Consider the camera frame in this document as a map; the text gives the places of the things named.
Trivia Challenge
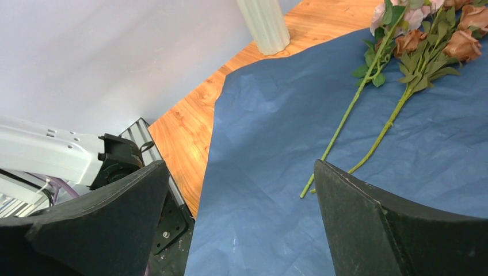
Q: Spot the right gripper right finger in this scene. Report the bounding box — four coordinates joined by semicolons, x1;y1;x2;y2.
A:
314;160;487;275

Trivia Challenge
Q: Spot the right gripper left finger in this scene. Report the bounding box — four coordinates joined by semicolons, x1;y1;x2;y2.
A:
1;160;169;275

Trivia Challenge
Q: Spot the blue pink flower stem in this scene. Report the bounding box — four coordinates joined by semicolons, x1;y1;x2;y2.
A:
321;1;487;174

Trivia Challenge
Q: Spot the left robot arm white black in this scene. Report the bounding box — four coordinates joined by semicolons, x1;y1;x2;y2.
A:
1;116;144;190

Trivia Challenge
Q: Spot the white ribbed vase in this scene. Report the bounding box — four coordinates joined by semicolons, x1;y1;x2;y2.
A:
237;0;290;56

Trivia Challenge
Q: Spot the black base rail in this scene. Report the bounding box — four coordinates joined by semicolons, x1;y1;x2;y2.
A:
1;119;193;275

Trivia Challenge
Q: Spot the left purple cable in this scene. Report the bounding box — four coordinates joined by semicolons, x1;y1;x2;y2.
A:
26;173;81;205

